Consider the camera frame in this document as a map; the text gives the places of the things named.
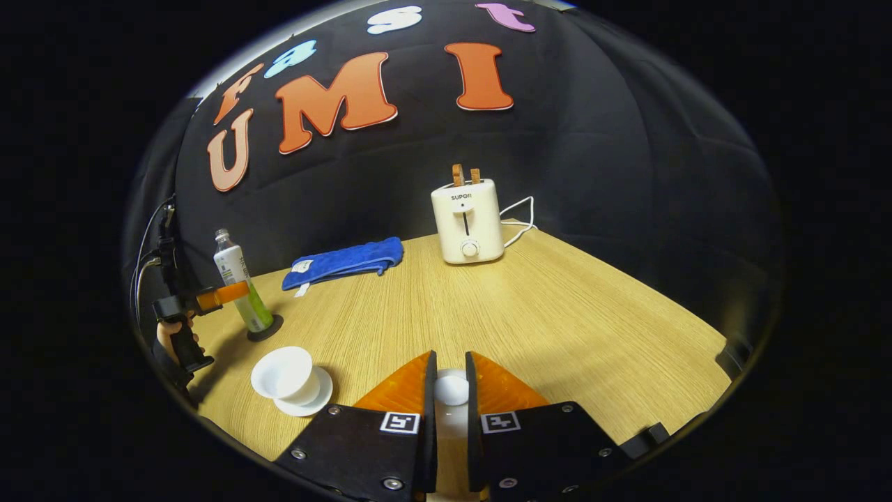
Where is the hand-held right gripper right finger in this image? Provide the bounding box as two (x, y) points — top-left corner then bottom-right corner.
(466, 351), (632, 502)

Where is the white teacup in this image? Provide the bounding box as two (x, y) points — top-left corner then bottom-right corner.
(250, 346), (314, 408)

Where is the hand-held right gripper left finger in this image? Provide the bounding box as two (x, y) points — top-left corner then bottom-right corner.
(274, 351), (439, 500)

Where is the dark brown round coaster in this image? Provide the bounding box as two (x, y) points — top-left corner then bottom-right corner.
(247, 314), (285, 343)

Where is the blue folded towel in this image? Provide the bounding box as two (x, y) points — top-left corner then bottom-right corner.
(281, 236), (405, 299)

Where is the white saucer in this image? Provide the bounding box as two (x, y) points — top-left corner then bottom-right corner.
(273, 365), (335, 418)

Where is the clear water bottle green label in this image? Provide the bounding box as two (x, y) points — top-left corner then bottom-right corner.
(213, 229), (275, 334)

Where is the white toaster cable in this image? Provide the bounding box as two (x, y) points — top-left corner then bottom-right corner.
(498, 196), (538, 249)

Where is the white teacup lid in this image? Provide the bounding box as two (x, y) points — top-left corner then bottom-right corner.
(433, 369), (472, 441)

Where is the cream white toaster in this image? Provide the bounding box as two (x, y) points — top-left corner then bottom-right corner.
(430, 178), (505, 266)

